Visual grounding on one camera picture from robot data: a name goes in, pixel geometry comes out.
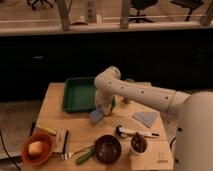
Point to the white black marker tool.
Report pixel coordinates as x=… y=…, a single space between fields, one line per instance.
x=121 y=130

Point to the blue sponge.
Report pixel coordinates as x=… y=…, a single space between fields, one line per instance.
x=96 y=116

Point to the fork with green handle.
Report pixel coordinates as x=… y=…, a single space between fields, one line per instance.
x=80 y=156

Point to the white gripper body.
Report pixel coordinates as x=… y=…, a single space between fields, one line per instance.
x=104 y=101

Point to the white cup with brown contents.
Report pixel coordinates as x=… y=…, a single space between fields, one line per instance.
x=138 y=144

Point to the black office chair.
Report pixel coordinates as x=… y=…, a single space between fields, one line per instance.
x=140 y=5

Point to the green plastic tray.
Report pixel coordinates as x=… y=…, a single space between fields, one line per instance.
x=79 y=95

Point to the green cup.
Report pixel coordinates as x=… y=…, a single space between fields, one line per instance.
x=126 y=100

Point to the yellow round fruit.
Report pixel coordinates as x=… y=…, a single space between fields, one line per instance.
x=35 y=148

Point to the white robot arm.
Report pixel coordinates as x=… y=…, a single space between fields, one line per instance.
x=194 y=135

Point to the orange bowl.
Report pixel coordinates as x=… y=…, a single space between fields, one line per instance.
x=47 y=141

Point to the light blue folded cloth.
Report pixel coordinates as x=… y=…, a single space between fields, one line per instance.
x=146 y=118

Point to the dark brown bowl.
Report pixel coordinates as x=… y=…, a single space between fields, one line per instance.
x=107 y=149

